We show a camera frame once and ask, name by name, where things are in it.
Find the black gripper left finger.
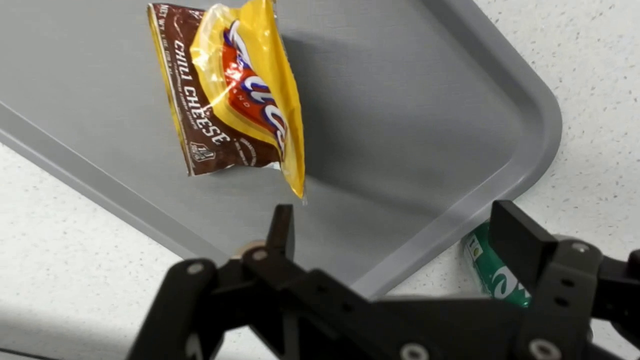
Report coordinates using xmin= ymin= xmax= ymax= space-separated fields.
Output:
xmin=126 ymin=201 xmax=401 ymax=360

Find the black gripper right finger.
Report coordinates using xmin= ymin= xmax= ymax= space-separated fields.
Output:
xmin=487 ymin=198 xmax=640 ymax=360

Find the green soda can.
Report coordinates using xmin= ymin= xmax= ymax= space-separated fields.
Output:
xmin=460 ymin=222 xmax=536 ymax=310

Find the grey plastic tray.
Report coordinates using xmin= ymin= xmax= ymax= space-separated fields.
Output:
xmin=0 ymin=0 xmax=563 ymax=302

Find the yellow brown chip bag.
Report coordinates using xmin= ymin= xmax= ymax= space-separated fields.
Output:
xmin=146 ymin=0 xmax=307 ymax=200

